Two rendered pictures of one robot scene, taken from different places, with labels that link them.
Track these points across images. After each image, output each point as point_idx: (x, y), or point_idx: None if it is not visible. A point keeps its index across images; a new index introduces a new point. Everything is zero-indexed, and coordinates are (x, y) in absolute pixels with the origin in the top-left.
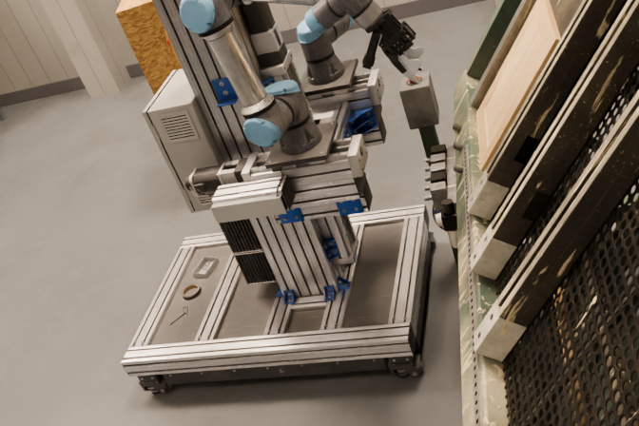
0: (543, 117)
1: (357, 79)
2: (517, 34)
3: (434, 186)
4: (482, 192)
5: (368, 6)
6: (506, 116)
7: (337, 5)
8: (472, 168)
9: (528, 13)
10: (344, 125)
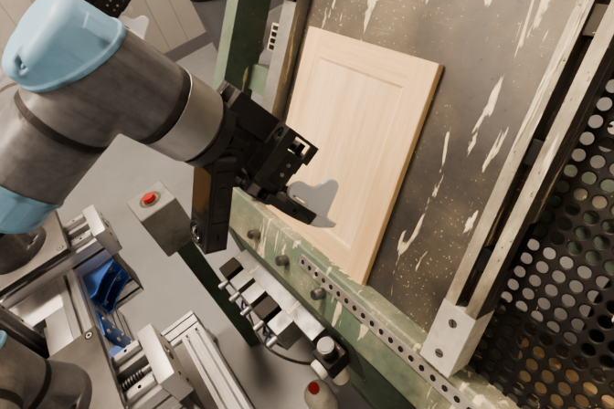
0: (551, 185)
1: (68, 231)
2: (284, 94)
3: (276, 326)
4: (468, 340)
5: (188, 87)
6: (371, 200)
7: (80, 116)
8: (353, 289)
9: (291, 63)
10: (90, 307)
